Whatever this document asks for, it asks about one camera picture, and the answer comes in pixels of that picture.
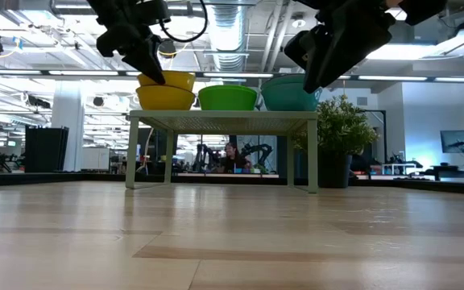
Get green plastic bowl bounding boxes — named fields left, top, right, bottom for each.
left=198, top=90, right=258, bottom=112
left=197, top=84, right=259, bottom=94

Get wide ceiling light panel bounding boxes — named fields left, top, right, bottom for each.
left=367, top=42, right=458, bottom=61

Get black ceiling dome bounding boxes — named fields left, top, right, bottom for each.
left=158, top=39, right=178, bottom=60

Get teal patterned ceramic bowl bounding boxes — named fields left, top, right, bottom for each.
left=260, top=73, right=317, bottom=90

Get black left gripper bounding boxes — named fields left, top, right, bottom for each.
left=85, top=0, right=172, bottom=86

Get white background table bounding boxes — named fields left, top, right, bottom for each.
left=380, top=162, right=425, bottom=176

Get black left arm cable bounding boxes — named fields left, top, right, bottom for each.
left=157, top=0, right=209, bottom=44

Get yellow patterned ceramic bowl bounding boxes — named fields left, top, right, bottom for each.
left=136, top=70, right=197, bottom=93

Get teal bowls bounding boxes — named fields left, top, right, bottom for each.
left=261, top=85, right=322, bottom=112

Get black cabinet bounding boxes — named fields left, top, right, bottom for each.
left=24, top=126, right=70, bottom=173

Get pale green perforated metal rack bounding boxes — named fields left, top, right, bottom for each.
left=125, top=110, right=320, bottom=195

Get green plant in black pot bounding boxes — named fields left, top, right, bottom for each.
left=292, top=94, right=379, bottom=189

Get yellow bowls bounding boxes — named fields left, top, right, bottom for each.
left=135, top=84, right=197, bottom=112

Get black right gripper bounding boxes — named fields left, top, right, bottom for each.
left=283, top=0, right=449, bottom=95

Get wall monitor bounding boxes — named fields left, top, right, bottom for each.
left=440, top=129, right=464, bottom=155

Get black aluminium table frame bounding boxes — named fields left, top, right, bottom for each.
left=0, top=171, right=464, bottom=196

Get person behind rack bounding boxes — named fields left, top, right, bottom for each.
left=219, top=141, right=253, bottom=175

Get silver ventilation duct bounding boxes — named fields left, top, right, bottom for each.
left=207, top=3, right=249, bottom=73

